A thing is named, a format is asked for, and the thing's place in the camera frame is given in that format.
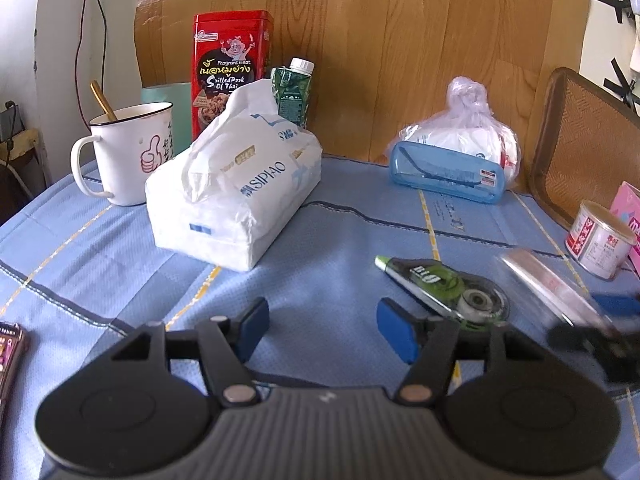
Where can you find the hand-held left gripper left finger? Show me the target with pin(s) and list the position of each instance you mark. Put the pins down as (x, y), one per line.
(250, 330)

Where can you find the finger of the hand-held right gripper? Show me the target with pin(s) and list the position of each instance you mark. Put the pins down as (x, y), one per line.
(590, 347)
(617, 306)

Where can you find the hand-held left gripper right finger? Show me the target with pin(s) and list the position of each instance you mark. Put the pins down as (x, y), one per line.
(400, 330)

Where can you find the pink tin box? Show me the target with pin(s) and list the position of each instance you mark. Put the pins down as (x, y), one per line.
(627, 210)

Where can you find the green correction tape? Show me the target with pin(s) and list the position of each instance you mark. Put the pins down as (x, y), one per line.
(430, 280)

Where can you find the white snack can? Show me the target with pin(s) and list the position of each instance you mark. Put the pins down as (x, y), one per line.
(595, 245)

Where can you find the blue tablecloth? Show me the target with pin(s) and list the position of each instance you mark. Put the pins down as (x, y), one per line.
(325, 230)

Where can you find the white tissue pack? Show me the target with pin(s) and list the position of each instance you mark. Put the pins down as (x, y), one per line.
(225, 200)

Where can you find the woven brown tray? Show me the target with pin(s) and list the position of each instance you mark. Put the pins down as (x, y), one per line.
(575, 150)

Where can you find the blue transparent pencil case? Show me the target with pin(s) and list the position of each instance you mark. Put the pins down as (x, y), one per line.
(440, 170)

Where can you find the white enamel mug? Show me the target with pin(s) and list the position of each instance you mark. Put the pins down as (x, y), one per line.
(130, 160)

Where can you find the clear plastic bag of cups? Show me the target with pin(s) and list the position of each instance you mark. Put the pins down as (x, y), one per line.
(465, 125)

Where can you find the green drink carton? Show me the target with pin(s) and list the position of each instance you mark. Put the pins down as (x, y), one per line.
(292, 95)

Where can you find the smartphone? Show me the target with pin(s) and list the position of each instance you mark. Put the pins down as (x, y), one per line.
(10, 360)

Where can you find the teal container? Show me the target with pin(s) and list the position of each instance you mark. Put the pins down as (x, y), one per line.
(175, 95)

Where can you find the gold spoon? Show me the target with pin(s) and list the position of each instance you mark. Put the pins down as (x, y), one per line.
(102, 102)

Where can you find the red snack tin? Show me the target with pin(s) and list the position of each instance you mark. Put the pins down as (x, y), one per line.
(225, 60)

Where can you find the wood pattern sheet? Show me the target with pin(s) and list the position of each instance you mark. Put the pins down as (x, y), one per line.
(400, 35)

